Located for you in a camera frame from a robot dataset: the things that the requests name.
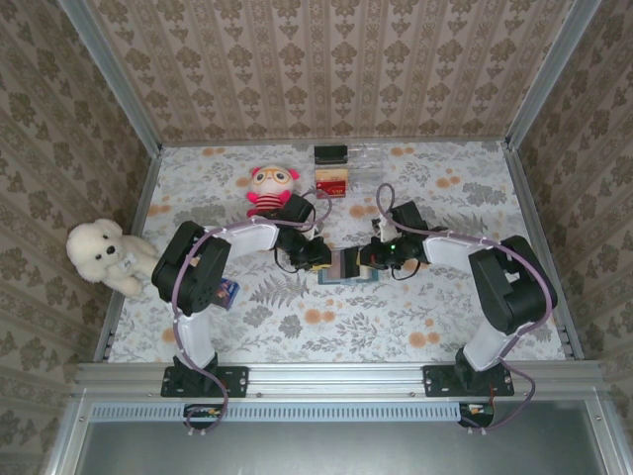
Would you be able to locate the aluminium mounting rail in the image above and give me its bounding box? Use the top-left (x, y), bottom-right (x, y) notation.
top-left (73, 360), bottom-right (604, 400)

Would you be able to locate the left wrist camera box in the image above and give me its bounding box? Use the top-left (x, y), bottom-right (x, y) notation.
top-left (282, 192), bottom-right (317, 225)

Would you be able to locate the grey slotted cable duct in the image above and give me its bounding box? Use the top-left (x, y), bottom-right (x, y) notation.
top-left (91, 401), bottom-right (464, 423)

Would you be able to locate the grey metal panel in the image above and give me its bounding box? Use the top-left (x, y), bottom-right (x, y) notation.
top-left (73, 401), bottom-right (619, 475)

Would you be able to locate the clear acrylic tiered card stand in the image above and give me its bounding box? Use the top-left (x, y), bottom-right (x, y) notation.
top-left (314, 142), bottom-right (386, 200)

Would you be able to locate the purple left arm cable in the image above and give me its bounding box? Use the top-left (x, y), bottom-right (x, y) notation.
top-left (170, 186), bottom-right (335, 439)

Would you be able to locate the pink plush doll with glasses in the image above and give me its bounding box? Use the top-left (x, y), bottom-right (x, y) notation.
top-left (245, 164), bottom-right (303, 220)

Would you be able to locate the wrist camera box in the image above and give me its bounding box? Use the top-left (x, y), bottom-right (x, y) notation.
top-left (371, 200), bottom-right (425, 238)
top-left (282, 192), bottom-right (317, 225)

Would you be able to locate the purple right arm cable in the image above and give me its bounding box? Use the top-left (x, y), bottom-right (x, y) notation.
top-left (376, 182), bottom-right (559, 436)

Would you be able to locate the white plush dog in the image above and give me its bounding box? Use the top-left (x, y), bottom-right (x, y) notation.
top-left (65, 217), bottom-right (162, 299)

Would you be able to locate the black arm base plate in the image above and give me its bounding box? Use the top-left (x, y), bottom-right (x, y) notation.
top-left (160, 364), bottom-right (249, 399)
top-left (422, 364), bottom-right (515, 399)

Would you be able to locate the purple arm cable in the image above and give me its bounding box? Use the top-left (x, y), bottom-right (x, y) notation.
top-left (170, 186), bottom-right (335, 439)
top-left (376, 182), bottom-right (559, 436)

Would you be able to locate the aluminium frame post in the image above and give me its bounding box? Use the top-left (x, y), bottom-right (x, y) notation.
top-left (504, 0), bottom-right (605, 150)
top-left (57, 0), bottom-right (163, 155)

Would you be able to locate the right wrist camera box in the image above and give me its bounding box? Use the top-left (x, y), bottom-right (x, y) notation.
top-left (371, 200), bottom-right (425, 238)

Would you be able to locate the thin black cable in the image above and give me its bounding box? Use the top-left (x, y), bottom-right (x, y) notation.
top-left (273, 248), bottom-right (301, 274)
top-left (392, 260), bottom-right (422, 282)

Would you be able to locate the black card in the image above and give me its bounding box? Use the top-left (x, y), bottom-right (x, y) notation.
top-left (315, 144), bottom-right (348, 165)

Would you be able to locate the small blue card box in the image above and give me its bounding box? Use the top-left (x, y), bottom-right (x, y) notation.
top-left (217, 278), bottom-right (241, 312)

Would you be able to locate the red VIP card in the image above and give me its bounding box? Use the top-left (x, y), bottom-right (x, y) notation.
top-left (316, 180), bottom-right (351, 199)

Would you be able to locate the aluminium side rail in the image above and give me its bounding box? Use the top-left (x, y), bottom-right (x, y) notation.
top-left (93, 147), bottom-right (163, 362)
top-left (501, 141), bottom-right (585, 360)

